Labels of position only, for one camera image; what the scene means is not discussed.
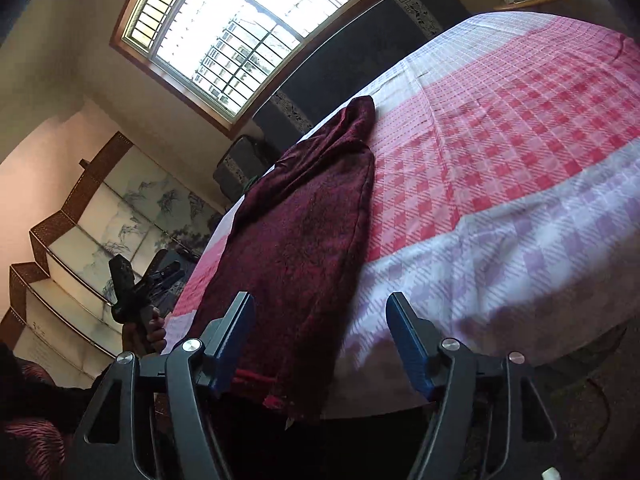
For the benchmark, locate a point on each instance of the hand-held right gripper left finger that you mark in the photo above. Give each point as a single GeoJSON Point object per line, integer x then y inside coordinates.
{"type": "Point", "coordinates": [234, 342]}

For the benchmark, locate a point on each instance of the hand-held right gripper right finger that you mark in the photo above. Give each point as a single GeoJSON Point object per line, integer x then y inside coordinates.
{"type": "Point", "coordinates": [411, 355]}

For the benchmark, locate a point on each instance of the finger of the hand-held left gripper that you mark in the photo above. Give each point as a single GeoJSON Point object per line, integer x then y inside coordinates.
{"type": "Point", "coordinates": [156, 269]}
{"type": "Point", "coordinates": [167, 280]}

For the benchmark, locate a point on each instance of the dark red patterned sweater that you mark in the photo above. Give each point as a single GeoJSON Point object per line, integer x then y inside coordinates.
{"type": "Point", "coordinates": [300, 240]}

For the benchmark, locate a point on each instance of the person's left forearm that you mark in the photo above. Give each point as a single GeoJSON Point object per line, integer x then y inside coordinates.
{"type": "Point", "coordinates": [40, 410]}

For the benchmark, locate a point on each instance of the person's left hand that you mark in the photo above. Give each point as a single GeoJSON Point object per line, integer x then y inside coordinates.
{"type": "Point", "coordinates": [156, 332]}

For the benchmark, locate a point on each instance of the painted folding screen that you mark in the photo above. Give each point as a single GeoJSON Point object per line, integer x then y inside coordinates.
{"type": "Point", "coordinates": [100, 220]}

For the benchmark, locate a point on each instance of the pink checked bed sheet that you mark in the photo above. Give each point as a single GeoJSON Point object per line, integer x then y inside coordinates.
{"type": "Point", "coordinates": [500, 160]}

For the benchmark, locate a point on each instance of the large barred window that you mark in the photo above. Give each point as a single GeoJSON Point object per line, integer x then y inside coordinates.
{"type": "Point", "coordinates": [240, 25]}

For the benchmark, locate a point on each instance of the dark upholstered headboard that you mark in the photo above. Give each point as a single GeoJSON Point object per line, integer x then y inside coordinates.
{"type": "Point", "coordinates": [350, 60]}

